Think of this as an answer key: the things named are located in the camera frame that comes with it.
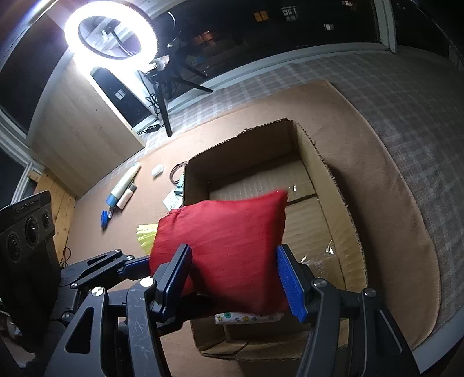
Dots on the white printed packet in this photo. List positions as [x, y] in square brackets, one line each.
[171, 201]

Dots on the black tripod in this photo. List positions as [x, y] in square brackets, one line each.
[165, 105]

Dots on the star printed cloth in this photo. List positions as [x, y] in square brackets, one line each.
[246, 318]

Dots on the yellow-green pleated paper liners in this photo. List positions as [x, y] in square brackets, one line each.
[147, 239]

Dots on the teal small item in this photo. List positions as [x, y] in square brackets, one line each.
[178, 188]

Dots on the black computer tower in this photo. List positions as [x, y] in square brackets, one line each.
[119, 98]

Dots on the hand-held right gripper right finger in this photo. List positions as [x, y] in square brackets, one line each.
[290, 282]

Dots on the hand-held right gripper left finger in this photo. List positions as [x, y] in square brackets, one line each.
[177, 270]

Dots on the small white tube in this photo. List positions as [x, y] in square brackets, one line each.
[125, 199]

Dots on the black power strip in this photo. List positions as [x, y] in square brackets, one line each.
[150, 128]

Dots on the white charger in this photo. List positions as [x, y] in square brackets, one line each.
[157, 171]

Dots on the checked mat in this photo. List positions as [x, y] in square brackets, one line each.
[398, 90]

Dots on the cardboard box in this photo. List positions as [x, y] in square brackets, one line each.
[326, 188]

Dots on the white tube with blue cap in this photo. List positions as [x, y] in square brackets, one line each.
[123, 185]

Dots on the red pillow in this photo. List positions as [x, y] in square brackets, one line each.
[217, 246]

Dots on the brown blanket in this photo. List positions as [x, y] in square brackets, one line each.
[253, 108]

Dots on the wooden board panel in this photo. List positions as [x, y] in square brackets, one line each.
[83, 137]

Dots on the blue round tape measure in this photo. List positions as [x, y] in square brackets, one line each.
[105, 219]

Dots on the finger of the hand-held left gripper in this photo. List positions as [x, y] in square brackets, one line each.
[136, 270]
[90, 268]

